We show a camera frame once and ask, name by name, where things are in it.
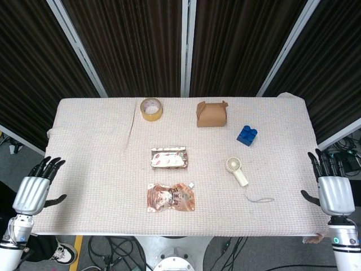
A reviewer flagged black white sneaker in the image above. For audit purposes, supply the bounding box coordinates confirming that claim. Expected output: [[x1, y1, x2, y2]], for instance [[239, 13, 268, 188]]
[[50, 237, 78, 266]]

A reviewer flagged silver red snack packet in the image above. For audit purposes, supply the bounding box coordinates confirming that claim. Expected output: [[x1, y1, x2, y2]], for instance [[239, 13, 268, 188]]
[[150, 145, 189, 170]]

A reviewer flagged white handheld fan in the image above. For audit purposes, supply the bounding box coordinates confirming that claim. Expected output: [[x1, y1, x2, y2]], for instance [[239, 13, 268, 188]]
[[224, 156, 275, 203]]

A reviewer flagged yellow tape roll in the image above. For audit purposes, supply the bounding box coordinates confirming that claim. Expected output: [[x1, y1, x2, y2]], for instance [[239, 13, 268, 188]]
[[140, 98, 163, 122]]

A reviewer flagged black cable bundle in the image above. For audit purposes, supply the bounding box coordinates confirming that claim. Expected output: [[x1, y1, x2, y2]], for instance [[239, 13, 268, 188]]
[[87, 236, 147, 271]]

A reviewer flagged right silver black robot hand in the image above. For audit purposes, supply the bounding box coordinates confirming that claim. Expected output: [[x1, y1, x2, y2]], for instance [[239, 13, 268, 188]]
[[300, 148, 356, 217]]

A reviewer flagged orange spouted drink pouch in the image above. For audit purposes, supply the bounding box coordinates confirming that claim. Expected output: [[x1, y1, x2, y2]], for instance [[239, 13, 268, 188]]
[[147, 182, 196, 214]]

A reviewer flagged pinkish white waffle tablecloth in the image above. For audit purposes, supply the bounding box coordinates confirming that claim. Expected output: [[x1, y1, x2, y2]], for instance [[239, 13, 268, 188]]
[[27, 91, 336, 244]]

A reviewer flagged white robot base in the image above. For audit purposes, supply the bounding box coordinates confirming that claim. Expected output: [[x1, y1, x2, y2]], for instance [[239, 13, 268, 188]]
[[132, 235, 215, 271]]

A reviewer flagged blue toy building block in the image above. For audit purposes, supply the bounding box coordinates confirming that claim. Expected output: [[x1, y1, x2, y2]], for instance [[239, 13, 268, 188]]
[[236, 125, 258, 147]]

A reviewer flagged brown kraft paper box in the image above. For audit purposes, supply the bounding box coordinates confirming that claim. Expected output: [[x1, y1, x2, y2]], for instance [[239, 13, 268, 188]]
[[196, 100, 229, 128]]

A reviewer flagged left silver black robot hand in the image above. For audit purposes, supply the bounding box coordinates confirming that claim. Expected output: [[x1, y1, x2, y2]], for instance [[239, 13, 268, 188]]
[[12, 156, 68, 216]]

